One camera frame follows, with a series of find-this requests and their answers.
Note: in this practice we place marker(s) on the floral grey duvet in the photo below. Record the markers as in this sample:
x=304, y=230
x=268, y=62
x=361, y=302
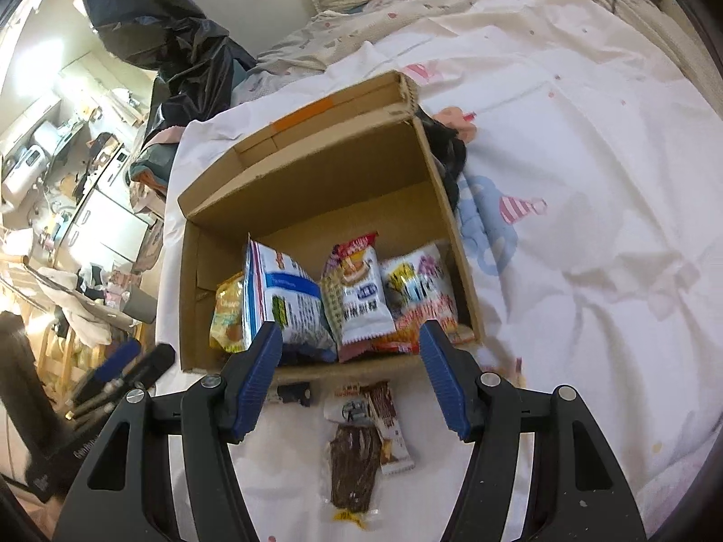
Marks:
x=331, y=36

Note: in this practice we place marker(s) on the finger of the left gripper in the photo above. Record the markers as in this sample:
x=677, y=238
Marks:
x=93, y=382

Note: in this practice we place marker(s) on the grey trash bin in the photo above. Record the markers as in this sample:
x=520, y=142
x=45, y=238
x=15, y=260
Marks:
x=138, y=305

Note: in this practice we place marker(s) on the brown cardboard box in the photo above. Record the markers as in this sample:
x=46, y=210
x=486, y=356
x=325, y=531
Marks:
x=354, y=162

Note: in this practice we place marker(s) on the white kitchen cabinet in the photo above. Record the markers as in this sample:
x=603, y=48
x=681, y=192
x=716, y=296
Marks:
x=105, y=233

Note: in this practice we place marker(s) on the yellow biscuit snack bag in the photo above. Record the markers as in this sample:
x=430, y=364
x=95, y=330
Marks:
x=226, y=330

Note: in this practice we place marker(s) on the white black wrapper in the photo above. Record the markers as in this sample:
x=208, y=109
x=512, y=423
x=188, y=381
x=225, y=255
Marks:
x=292, y=393

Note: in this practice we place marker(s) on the dark grey cloth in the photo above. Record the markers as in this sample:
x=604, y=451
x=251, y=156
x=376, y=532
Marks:
x=450, y=154

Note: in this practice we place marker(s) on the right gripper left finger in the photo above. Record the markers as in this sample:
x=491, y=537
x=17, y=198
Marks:
x=125, y=488

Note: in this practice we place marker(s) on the orange sausage snack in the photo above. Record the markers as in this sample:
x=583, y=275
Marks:
x=519, y=380

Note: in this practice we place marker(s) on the Easy Life chicken snack bag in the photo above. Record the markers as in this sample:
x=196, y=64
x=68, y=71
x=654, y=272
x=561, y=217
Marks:
x=418, y=288

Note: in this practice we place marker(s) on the white red milk tea sachet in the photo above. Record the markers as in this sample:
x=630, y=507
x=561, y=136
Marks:
x=354, y=297

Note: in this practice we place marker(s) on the brown chocolate bar wrapper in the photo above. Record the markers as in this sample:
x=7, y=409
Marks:
x=372, y=405

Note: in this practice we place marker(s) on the dark brown jerky packet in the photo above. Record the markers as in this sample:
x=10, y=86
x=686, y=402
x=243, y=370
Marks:
x=348, y=483

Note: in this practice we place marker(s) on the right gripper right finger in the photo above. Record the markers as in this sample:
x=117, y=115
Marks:
x=578, y=491

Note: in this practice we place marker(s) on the white printed bed sheet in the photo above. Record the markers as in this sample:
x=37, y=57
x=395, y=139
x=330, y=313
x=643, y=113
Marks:
x=590, y=213

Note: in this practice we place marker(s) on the black plastic garbage bag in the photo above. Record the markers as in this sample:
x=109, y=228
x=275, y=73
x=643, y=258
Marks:
x=195, y=60

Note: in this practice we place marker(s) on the blue white snack bag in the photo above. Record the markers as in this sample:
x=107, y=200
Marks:
x=276, y=289

